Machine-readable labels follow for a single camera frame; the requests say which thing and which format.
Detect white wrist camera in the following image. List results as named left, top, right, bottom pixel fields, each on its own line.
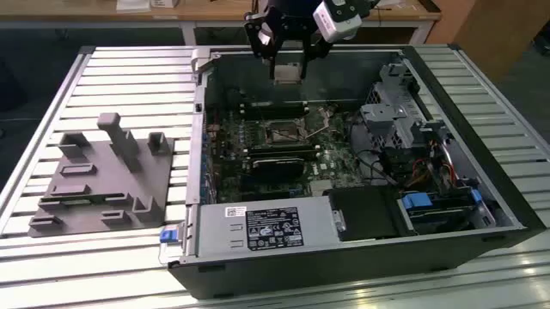
left=312, top=0, right=364, bottom=43

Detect silver CPU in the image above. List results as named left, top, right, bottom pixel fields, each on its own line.
left=274, top=64, right=302, bottom=86

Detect wooden cabinet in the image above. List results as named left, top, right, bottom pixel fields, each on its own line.
left=428, top=0, right=550, bottom=83

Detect orange and yellow wires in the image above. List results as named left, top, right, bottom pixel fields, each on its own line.
left=403, top=160, right=456, bottom=188

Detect black graphics card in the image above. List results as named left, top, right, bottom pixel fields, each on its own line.
left=248, top=156, right=307, bottom=178

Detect blue case latch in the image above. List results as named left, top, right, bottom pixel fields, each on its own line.
left=157, top=227, right=181, bottom=245

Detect small silver heatsink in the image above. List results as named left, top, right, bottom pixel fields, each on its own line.
left=310, top=180, right=335, bottom=196

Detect green motherboard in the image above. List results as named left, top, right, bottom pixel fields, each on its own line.
left=204, top=102, right=370, bottom=205

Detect green RAM stick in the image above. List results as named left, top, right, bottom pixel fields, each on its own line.
left=57, top=196, right=107, bottom=205

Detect grey parts rack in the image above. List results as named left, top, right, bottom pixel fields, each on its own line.
left=28, top=112, right=177, bottom=239

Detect black plastic shroud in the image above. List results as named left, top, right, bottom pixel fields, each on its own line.
left=328, top=186, right=408, bottom=243

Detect black wire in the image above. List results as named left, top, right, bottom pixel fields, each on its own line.
left=355, top=149, right=402, bottom=188

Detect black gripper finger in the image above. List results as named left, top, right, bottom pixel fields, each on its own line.
left=243, top=8, right=286, bottom=80
left=298, top=29, right=334, bottom=80

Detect metal socket cover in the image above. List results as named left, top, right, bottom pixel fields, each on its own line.
left=318, top=107, right=335, bottom=130

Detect hard disk in blue carrier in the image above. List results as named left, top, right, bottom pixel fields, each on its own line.
left=396, top=189, right=471, bottom=233

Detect black PC case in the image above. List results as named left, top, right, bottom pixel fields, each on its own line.
left=167, top=44, right=549, bottom=300

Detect grey power supply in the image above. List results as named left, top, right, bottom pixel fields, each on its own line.
left=195, top=196, right=336, bottom=258

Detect grey metal drive cage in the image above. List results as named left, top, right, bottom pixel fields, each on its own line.
left=359, top=62, right=435, bottom=151

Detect CPU socket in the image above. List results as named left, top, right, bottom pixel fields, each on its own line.
left=264, top=118, right=308, bottom=145

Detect white papers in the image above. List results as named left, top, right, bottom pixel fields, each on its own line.
left=371, top=0, right=414, bottom=10

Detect wooden desk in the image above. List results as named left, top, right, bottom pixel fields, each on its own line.
left=0, top=0, right=443, bottom=46

